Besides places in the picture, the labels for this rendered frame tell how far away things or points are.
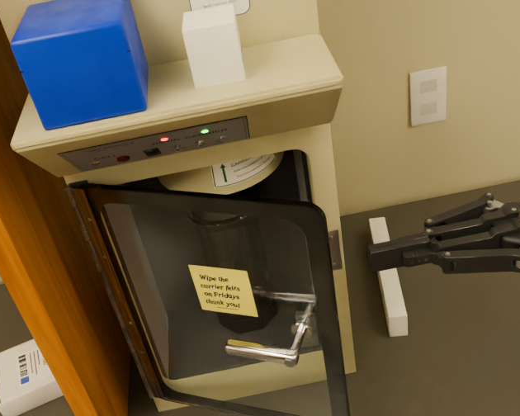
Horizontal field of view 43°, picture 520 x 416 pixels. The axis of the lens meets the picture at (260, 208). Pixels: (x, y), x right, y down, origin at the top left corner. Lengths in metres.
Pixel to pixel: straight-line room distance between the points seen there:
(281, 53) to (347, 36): 0.53
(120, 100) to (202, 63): 0.08
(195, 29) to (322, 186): 0.30
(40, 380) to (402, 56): 0.85
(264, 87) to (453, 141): 0.81
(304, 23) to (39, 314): 0.45
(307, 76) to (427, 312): 0.63
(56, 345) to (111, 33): 0.42
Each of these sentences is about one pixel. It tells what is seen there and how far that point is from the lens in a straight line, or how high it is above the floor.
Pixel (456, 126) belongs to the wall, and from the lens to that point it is 1.39.
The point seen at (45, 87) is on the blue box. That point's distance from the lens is 0.64.
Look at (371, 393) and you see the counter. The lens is 1.07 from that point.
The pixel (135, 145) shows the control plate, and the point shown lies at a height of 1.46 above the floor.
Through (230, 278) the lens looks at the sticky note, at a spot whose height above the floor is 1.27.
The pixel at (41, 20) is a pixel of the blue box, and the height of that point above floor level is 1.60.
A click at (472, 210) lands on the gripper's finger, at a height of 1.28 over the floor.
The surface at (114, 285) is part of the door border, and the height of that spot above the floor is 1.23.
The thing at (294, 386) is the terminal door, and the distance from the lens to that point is 0.90.
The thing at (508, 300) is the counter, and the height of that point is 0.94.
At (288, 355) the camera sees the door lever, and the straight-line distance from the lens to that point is 0.77.
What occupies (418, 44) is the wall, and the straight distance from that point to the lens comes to 1.27.
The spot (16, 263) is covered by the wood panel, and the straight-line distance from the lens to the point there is 0.78.
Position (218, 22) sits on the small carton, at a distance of 0.64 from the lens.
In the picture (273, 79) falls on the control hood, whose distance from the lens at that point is 0.65.
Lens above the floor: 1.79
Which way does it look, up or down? 36 degrees down
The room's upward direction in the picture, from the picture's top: 11 degrees counter-clockwise
